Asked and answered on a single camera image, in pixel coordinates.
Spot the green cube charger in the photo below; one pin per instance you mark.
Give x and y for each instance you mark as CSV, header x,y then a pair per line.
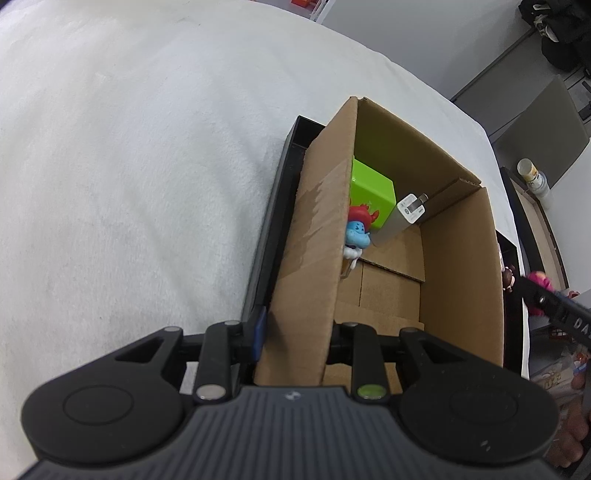
x,y
369,189

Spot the brown cardboard box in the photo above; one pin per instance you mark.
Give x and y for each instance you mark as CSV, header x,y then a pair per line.
x,y
461,286

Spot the black hanging clothes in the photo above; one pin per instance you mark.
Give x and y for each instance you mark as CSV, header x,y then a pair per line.
x,y
558,32

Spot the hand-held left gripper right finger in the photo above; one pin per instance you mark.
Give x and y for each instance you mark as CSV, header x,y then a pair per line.
x,y
341,344

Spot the person's right hand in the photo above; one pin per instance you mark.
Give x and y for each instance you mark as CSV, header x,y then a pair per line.
x,y
575,434

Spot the white plug charger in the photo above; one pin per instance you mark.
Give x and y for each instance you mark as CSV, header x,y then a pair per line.
x,y
406,212

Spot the pink doll figure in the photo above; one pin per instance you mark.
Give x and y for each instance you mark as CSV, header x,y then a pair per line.
x,y
538,279

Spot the black tray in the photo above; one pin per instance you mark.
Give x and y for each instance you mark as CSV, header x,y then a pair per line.
x,y
273,217

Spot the blue figurine with red hair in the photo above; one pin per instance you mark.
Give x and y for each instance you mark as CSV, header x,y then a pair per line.
x,y
358,230

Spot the black side table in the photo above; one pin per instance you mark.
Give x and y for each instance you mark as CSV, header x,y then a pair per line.
x,y
535,221

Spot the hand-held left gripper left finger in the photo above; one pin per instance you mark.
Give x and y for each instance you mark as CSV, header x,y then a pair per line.
x,y
260,334

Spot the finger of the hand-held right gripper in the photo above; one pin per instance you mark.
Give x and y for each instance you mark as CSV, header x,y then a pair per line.
x,y
561,311

